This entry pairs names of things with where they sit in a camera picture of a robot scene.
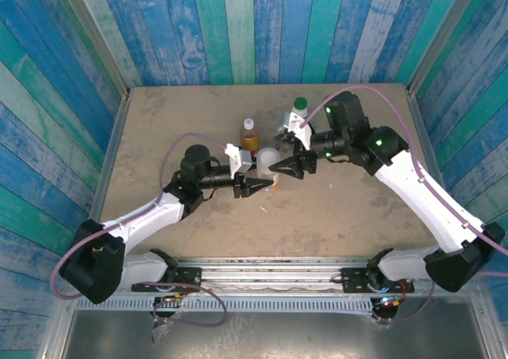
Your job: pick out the wide translucent bottle cap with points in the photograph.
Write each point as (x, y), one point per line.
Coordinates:
(268, 157)

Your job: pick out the green bottle cap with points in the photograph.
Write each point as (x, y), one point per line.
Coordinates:
(301, 103)

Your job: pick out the amber drink bottle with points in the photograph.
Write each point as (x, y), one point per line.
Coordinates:
(249, 140)

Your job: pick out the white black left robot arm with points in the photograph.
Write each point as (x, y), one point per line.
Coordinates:
(143, 220)

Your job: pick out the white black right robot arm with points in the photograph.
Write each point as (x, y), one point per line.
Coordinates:
(428, 200)

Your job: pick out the small circuit board with LEDs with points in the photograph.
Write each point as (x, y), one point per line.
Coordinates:
(387, 302)
(170, 296)

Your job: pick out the steel sheet panel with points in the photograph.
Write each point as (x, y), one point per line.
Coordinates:
(278, 335)

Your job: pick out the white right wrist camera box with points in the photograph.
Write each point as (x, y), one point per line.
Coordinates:
(301, 130)

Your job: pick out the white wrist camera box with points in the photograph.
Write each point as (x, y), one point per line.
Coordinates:
(301, 130)
(238, 158)

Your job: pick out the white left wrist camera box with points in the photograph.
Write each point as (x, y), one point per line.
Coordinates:
(238, 158)

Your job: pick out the aluminium table edge rail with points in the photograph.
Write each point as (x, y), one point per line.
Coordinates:
(428, 144)
(110, 156)

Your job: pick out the aluminium mounting rail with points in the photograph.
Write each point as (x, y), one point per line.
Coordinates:
(270, 275)

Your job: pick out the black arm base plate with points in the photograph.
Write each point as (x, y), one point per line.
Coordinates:
(353, 279)
(186, 277)

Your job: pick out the aluminium frame post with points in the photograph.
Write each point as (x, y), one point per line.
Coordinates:
(435, 37)
(95, 37)

